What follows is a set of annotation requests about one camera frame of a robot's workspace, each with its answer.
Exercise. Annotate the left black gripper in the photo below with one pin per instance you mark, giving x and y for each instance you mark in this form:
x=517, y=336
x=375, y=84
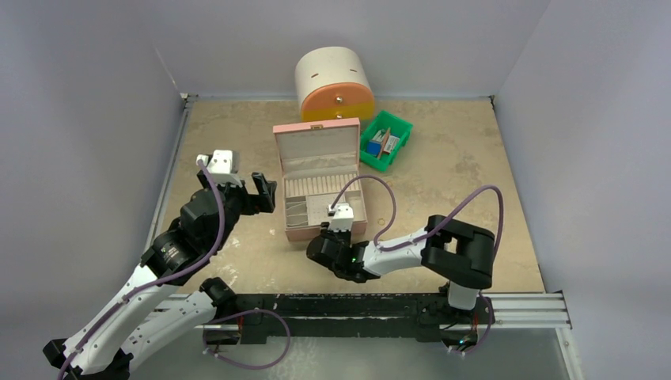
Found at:
x=255, y=203

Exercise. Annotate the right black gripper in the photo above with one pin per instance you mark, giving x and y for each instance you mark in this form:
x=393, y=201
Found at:
x=325, y=245

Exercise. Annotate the pink jewelry box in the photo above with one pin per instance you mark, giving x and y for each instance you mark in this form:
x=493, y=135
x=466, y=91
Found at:
x=318, y=160

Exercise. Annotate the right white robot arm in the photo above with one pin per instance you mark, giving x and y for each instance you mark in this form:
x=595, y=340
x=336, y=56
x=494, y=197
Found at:
x=460, y=252

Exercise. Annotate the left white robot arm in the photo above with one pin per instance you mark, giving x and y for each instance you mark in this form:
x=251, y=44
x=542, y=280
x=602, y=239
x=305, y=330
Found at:
x=120, y=338

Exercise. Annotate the blue box in bin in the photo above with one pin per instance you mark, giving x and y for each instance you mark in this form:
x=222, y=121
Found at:
x=373, y=148

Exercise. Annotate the cream orange drawer cabinet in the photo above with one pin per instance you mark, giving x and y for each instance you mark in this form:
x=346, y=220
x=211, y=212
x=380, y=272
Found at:
x=332, y=84

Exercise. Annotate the red white small box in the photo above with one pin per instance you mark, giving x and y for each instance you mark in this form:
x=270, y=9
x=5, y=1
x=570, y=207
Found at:
x=391, y=144

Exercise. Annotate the green plastic bin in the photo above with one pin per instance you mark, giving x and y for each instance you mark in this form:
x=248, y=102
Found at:
x=375, y=130

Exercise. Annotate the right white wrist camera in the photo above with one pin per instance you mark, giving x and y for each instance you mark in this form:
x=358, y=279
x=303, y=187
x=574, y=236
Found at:
x=341, y=218

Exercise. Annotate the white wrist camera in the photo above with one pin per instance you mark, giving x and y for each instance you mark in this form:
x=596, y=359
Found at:
x=341, y=218
x=223, y=166

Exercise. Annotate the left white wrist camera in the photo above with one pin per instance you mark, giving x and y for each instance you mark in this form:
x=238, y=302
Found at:
x=223, y=166

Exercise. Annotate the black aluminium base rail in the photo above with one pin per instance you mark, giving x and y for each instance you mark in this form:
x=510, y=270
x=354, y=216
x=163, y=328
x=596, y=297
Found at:
x=424, y=317

